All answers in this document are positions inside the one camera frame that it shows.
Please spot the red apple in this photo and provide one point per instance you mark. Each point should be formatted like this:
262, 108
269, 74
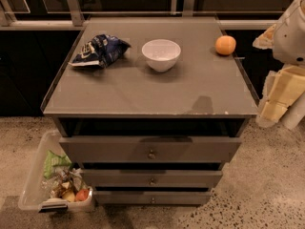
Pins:
82, 195

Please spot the grey top drawer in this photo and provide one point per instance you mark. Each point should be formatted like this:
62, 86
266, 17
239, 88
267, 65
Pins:
149, 149

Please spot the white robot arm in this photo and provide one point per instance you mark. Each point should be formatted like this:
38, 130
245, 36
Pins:
283, 95

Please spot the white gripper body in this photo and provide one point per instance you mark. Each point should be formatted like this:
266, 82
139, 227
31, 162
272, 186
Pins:
291, 42

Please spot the orange fruit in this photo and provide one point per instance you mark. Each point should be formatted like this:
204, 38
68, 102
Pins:
225, 45

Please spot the metal railing frame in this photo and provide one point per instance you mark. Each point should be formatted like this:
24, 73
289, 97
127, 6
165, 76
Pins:
48, 14

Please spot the grey middle drawer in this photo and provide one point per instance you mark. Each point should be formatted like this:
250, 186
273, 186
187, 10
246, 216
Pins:
152, 178

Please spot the white bowl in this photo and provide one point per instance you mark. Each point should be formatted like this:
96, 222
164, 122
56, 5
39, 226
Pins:
161, 54

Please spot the blue chip bag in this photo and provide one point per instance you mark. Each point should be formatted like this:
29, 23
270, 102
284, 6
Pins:
102, 51

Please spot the grey bottom drawer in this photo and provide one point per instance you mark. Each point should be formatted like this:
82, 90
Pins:
151, 197

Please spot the grey drawer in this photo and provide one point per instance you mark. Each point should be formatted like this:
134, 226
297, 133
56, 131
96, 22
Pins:
151, 197
149, 149
152, 178

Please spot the green snack bag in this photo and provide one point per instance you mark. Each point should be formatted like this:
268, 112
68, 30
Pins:
54, 161

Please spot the grey drawer cabinet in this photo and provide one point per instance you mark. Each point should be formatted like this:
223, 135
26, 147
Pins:
203, 94

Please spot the clear plastic bin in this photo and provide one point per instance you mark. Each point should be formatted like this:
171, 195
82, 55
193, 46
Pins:
36, 193

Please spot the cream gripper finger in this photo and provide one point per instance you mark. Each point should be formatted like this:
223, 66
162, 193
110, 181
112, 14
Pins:
283, 98
265, 40

